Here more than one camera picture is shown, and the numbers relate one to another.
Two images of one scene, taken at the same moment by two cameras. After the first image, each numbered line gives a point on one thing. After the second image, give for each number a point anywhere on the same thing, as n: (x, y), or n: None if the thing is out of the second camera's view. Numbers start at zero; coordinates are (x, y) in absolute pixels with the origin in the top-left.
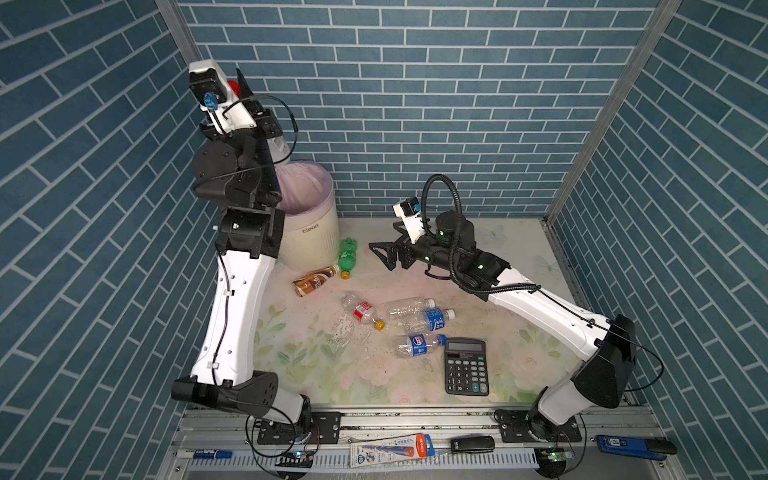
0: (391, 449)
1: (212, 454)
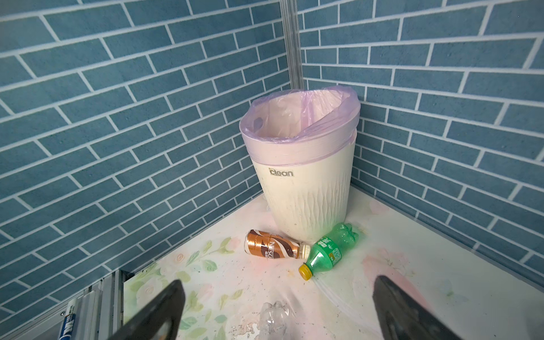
0: None
1: (69, 320)
